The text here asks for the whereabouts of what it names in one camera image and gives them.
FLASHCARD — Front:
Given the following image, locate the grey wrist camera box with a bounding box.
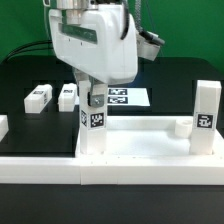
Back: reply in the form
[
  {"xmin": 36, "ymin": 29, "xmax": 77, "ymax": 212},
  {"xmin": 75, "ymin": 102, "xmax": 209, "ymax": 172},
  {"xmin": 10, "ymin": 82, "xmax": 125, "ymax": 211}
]
[{"xmin": 137, "ymin": 30, "xmax": 165, "ymax": 61}]

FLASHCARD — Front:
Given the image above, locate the black cable pair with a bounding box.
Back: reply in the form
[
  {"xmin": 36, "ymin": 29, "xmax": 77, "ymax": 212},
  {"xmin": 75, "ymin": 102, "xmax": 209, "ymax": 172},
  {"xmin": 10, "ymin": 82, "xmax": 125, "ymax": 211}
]
[{"xmin": 2, "ymin": 40, "xmax": 54, "ymax": 63}]

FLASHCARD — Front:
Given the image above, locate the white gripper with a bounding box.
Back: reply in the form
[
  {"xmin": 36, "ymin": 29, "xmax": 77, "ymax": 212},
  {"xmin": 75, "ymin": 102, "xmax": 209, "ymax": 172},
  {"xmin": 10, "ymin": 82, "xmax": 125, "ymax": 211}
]
[{"xmin": 49, "ymin": 0, "xmax": 138, "ymax": 108}]

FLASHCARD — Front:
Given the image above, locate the white desk top tray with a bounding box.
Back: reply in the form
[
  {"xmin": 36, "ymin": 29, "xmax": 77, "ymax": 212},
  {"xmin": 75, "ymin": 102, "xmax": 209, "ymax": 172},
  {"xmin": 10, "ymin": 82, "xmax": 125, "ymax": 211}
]
[{"xmin": 75, "ymin": 116, "xmax": 224, "ymax": 166}]

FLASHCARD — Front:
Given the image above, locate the white block left edge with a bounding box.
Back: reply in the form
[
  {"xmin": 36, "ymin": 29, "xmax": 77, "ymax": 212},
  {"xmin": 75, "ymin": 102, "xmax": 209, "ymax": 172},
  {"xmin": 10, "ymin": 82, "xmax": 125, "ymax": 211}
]
[{"xmin": 0, "ymin": 115, "xmax": 9, "ymax": 142}]

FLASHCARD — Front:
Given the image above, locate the grey braided wrist cable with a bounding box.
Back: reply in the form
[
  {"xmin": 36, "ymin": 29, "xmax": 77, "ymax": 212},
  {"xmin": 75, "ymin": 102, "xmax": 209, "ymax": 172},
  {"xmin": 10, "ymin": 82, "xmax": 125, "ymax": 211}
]
[{"xmin": 133, "ymin": 0, "xmax": 144, "ymax": 34}]

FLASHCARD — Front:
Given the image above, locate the marker sheet with tags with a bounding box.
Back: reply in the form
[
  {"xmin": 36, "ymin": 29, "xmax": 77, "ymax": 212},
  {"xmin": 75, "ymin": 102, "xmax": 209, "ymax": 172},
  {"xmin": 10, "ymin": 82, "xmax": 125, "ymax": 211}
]
[{"xmin": 108, "ymin": 87, "xmax": 150, "ymax": 106}]

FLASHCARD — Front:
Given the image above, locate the white L-shaped obstacle fence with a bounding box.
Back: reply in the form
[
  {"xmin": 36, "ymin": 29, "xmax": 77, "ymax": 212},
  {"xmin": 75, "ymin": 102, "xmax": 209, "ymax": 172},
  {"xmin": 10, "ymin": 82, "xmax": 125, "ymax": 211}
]
[{"xmin": 0, "ymin": 116, "xmax": 224, "ymax": 186}]

